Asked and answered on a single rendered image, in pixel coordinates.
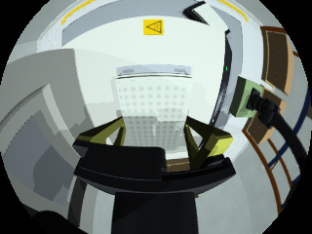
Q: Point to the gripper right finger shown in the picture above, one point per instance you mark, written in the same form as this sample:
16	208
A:
216	141

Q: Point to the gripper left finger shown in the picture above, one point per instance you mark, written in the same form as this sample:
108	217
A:
101	133

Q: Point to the white thermal cycler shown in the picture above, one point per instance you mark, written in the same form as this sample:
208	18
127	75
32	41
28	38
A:
79	93

